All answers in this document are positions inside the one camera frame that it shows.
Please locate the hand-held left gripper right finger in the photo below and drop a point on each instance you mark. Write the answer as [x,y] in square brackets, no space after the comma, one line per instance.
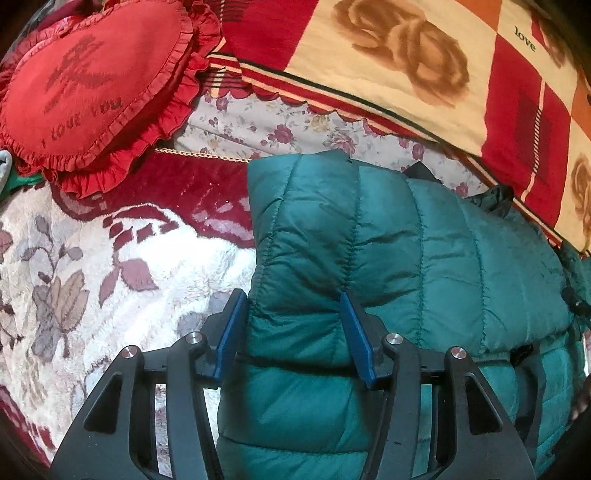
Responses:
[358,332]

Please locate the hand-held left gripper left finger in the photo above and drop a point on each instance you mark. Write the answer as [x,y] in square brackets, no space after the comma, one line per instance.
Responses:
[231,332]

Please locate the green puffer jacket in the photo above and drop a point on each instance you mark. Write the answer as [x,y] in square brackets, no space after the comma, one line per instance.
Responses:
[392,230]

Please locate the plush red white floral blanket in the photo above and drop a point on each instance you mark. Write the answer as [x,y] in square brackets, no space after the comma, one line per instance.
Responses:
[115,258]

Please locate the red heart-shaped ruffled pillow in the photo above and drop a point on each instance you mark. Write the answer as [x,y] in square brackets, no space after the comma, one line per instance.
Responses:
[92,83]
[120,177]

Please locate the floral bedsheet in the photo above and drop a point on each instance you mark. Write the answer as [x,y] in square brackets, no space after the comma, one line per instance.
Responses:
[277,134]

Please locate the green cloth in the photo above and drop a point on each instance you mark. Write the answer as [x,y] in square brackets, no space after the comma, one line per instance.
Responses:
[27,181]

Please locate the red cream rose-print blanket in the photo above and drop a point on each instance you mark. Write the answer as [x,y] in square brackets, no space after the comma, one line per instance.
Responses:
[369,46]

